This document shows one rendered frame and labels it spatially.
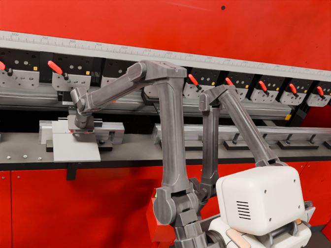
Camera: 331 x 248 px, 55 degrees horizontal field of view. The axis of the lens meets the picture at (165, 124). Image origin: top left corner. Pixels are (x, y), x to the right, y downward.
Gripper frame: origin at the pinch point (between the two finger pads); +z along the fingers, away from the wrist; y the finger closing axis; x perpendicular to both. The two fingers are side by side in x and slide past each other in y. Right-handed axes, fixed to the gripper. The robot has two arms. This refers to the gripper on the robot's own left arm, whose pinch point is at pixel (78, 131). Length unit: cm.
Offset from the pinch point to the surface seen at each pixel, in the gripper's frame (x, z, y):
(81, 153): 11.7, -4.1, -0.1
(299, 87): -18, -20, -116
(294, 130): -6, 10, -134
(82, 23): -27.3, -36.6, 2.1
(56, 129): -2.7, 3.2, 8.7
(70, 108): -17.3, 10.2, 1.7
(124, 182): 16.7, 24.8, -25.3
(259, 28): -31, -45, -76
